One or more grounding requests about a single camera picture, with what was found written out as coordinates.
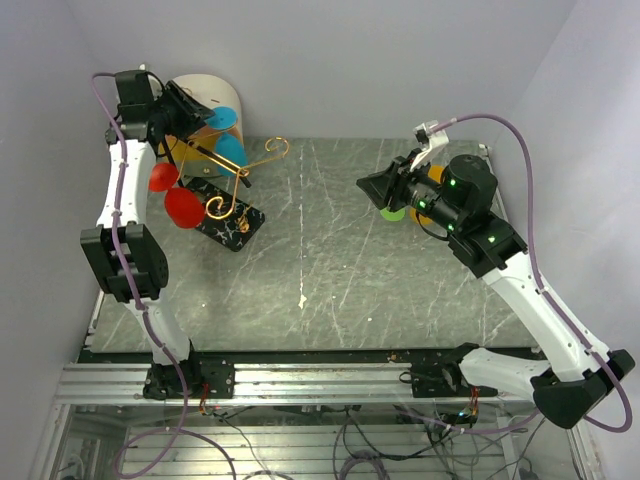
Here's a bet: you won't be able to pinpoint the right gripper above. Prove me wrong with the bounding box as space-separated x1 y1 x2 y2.
357 148 463 233

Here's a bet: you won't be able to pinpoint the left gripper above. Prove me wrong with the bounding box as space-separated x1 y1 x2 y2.
152 80 218 141

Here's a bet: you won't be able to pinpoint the green wine glass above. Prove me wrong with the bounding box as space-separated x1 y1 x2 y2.
380 208 406 222

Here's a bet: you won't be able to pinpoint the blue wine glass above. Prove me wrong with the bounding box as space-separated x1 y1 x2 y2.
206 106 248 167

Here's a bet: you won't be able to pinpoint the yellow wine glass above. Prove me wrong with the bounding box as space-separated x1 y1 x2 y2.
409 165 444 227

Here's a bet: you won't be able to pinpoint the red wine glass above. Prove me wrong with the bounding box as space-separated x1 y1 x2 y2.
148 163 205 229

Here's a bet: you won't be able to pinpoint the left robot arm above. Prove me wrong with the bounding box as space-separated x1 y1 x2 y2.
80 69 205 400

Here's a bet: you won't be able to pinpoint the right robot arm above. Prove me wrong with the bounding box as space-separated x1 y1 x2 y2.
356 155 635 429

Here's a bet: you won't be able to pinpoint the gold black wine glass rack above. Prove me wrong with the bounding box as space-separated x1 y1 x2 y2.
159 86 291 254

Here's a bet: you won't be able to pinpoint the cylindrical drum container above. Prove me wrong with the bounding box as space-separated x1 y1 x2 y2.
167 74 243 179

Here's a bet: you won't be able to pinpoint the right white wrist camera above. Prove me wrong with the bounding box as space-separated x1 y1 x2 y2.
410 121 449 172

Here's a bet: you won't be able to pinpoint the loose wires under table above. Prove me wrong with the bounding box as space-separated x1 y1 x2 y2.
164 399 556 480

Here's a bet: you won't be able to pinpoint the aluminium frame rail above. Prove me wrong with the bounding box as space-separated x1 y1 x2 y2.
49 359 581 407

